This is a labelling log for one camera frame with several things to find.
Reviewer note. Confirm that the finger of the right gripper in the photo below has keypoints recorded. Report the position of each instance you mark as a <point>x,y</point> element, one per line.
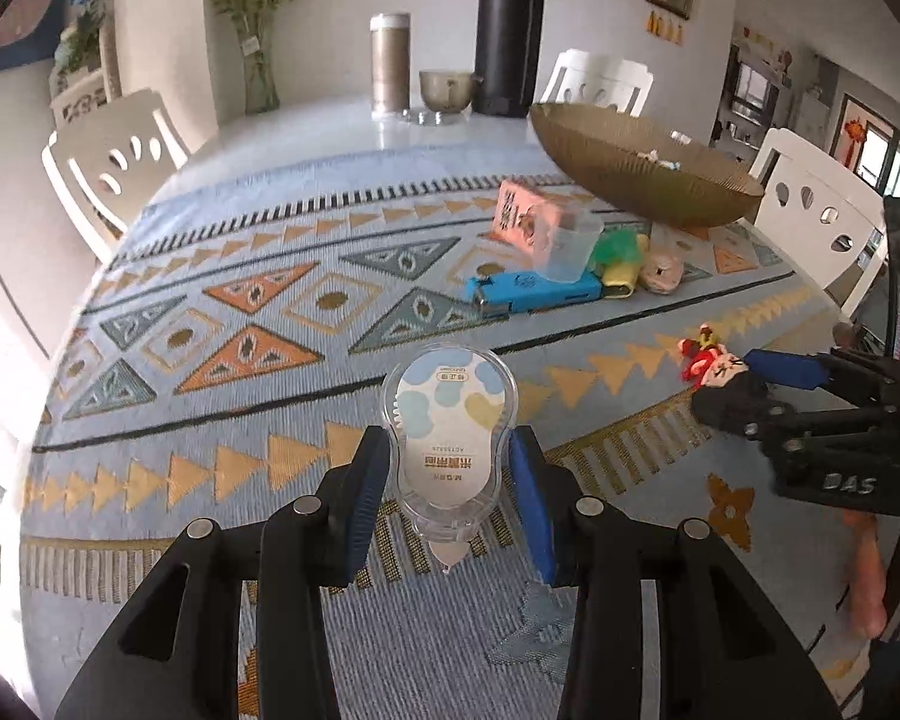
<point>794,371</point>
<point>736,412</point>

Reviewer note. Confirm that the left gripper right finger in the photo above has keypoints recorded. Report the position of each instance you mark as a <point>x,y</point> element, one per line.
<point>725,651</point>

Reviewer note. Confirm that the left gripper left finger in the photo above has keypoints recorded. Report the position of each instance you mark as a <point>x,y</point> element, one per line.
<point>171,652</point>

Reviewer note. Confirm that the black-haired doll figure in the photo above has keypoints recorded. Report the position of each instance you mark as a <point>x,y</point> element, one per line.
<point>710,364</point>

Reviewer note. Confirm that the pink oval case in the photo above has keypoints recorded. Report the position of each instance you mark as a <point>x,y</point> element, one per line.
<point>661,272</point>

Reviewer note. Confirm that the clear plastic measuring cup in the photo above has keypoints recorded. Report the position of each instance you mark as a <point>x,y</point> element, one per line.
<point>564,241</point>

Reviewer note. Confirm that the blue lighter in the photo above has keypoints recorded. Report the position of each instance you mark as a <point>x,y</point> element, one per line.
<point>520,292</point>

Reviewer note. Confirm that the clear floss dispenser case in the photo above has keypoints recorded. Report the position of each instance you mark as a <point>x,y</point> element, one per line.
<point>449,411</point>

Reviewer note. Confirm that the dark green plastic toy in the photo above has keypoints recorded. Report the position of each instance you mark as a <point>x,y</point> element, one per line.
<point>618,246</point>

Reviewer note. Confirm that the person's right hand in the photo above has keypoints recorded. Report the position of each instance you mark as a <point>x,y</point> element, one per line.
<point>866,576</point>

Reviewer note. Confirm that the white chair right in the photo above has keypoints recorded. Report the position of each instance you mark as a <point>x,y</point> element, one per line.
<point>824,220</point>

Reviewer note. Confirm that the white chair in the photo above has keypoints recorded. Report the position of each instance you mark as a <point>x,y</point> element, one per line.
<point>579,77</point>
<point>824,220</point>
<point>106,166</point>

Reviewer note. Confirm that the brown ribbed glass bowl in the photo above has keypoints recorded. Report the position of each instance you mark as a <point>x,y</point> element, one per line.
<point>644,168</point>

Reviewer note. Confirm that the patterned blue table runner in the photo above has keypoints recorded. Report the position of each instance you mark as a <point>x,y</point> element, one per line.
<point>236,349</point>

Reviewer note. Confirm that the white chair far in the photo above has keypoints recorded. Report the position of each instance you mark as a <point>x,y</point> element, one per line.
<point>579,77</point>

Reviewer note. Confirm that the small ceramic tea bowl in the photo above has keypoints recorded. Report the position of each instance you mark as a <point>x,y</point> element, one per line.
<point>446,91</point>

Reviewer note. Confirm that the black tall thermos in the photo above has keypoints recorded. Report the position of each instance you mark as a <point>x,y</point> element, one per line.
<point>508,38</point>

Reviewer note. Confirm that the white chair left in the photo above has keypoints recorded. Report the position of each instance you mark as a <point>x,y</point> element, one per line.
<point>106,166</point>

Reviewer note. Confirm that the silver thermos cup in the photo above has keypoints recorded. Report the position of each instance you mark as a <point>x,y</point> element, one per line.
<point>390,44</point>

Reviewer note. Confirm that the white side cabinet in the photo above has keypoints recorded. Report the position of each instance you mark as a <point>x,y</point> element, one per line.
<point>88,89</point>

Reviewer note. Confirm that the blue wall picture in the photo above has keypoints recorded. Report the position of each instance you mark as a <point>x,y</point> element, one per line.
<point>29,31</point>

